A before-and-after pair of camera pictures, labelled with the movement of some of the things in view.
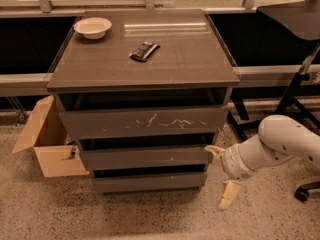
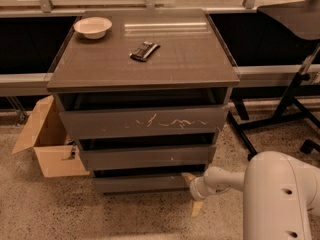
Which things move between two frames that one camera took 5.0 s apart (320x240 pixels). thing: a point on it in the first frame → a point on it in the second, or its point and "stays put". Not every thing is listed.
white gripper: (234, 162) → (197, 188)
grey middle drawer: (95, 159) stays put
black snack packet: (144, 50) stays put
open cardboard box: (57, 155) stays put
